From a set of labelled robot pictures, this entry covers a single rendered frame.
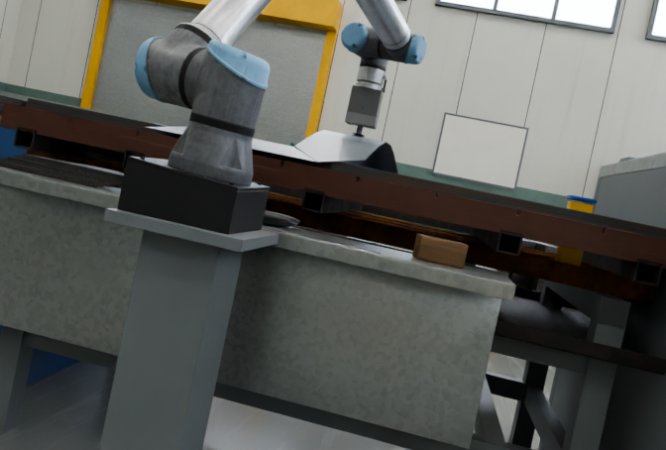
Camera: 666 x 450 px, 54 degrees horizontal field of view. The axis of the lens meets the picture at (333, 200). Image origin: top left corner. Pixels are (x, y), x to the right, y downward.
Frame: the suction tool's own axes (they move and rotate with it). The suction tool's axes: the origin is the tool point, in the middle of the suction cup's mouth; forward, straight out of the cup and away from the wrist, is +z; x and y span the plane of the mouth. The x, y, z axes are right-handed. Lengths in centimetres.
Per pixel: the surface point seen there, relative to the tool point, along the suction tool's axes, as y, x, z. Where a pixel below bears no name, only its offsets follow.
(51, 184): 55, 55, 26
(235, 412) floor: 23, -24, 92
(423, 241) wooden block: -24, 48, 21
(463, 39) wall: -25, -804, -239
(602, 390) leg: -69, 32, 45
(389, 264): -18, 56, 26
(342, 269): -8, 40, 31
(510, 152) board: -126, -800, -88
